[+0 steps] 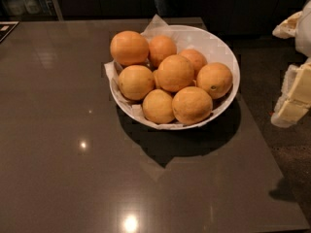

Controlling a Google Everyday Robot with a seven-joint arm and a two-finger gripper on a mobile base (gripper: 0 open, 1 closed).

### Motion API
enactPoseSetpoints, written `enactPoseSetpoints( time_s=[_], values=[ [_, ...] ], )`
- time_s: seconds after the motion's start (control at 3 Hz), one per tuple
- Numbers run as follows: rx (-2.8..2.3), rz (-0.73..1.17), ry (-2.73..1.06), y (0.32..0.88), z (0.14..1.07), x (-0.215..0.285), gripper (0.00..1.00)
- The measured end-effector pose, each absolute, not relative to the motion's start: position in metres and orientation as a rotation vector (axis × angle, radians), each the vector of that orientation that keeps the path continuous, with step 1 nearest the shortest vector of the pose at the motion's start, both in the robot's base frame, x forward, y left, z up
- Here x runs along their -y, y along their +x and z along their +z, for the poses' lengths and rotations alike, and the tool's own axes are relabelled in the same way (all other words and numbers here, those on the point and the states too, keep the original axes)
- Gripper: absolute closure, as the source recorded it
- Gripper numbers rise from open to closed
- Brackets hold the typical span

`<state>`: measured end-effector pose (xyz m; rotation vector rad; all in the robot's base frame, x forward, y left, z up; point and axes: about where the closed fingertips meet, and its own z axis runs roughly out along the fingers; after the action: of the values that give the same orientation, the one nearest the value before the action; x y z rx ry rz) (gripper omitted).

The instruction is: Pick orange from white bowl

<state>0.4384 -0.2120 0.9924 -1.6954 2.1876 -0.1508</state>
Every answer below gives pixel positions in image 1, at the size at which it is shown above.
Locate dark tablet at table edge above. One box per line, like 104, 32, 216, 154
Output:
0, 21, 18, 43

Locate bottles on background shelf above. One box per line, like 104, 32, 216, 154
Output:
0, 0, 56, 17

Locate white paper liner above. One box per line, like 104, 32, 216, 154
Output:
105, 16, 210, 130

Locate white bowl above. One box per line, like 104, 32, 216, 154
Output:
109, 24, 241, 131

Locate right orange with stem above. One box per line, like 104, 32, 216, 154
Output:
196, 62, 233, 99

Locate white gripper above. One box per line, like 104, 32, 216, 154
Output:
271, 0, 311, 128

